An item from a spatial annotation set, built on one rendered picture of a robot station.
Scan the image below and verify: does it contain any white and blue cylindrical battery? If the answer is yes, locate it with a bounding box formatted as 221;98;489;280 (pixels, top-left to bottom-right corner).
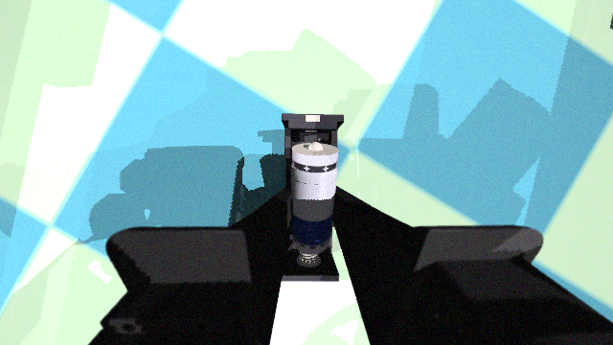
291;142;339;255

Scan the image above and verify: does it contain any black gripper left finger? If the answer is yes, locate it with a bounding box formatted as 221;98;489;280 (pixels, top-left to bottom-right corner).
105;186;293;345

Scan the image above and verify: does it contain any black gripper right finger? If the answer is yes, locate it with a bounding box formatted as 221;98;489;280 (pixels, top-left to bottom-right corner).
332;186;544;345

